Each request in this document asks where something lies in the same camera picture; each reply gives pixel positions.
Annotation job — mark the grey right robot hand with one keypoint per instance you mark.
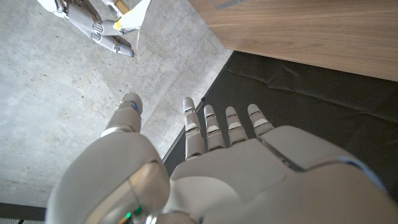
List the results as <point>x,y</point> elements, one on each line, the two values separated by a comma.
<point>90,21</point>

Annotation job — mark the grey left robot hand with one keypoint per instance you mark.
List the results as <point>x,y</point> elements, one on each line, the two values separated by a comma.
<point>248,186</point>

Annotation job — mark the yellow new driver bumper sticker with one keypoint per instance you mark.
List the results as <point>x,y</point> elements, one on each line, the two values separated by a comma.
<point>136,12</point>

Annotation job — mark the black backdrop stand pole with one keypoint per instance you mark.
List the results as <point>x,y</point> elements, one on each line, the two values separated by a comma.
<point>199,104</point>

